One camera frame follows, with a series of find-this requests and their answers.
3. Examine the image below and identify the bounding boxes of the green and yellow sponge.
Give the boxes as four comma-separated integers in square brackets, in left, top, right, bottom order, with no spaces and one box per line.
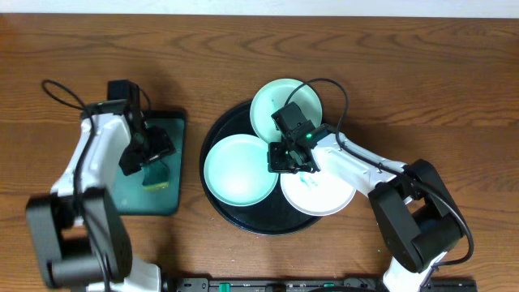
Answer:
[142,161,169,191]

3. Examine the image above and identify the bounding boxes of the mint green plate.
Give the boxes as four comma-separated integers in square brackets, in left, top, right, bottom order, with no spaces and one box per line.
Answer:
[203,134,279,207]

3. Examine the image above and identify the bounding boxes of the mint plate with stain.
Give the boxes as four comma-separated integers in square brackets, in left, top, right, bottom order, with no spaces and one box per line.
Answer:
[250,79,323,143]

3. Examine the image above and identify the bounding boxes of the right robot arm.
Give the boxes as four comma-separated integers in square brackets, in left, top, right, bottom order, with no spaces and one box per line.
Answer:
[268,124,474,291]

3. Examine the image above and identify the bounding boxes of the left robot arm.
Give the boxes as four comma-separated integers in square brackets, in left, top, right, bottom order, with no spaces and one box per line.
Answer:
[25,101,174,291]

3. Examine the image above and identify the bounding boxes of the black rectangular sponge tray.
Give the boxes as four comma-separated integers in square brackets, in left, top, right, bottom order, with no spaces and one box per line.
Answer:
[110,110,187,216]

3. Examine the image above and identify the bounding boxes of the round black tray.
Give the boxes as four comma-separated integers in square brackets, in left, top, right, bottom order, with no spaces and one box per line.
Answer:
[199,101,320,235]

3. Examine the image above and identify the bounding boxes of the white plate with stain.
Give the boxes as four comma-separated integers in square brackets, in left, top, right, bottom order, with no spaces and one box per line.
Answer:
[280,171,356,217]

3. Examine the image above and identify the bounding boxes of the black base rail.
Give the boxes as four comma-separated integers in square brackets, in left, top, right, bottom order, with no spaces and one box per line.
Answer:
[161,277,478,292]

